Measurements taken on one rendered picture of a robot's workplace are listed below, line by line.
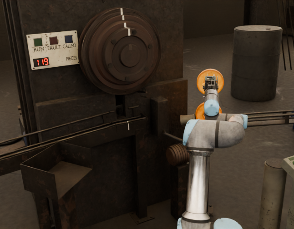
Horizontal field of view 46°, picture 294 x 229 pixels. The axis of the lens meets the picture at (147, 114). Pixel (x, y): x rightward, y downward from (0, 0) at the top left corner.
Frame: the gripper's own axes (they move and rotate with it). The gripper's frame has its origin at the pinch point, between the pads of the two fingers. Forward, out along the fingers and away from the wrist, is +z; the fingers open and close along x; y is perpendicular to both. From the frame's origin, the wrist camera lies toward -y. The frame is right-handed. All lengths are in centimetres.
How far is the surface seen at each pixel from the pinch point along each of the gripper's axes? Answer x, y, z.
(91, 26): 61, 40, -18
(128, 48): 43, 29, -19
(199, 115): 5.9, -20.7, -8.1
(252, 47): -57, -80, 216
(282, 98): -102, -150, 213
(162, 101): 28.1, -11.6, -7.7
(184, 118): 14.9, -22.8, -9.4
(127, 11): 45, 43, -5
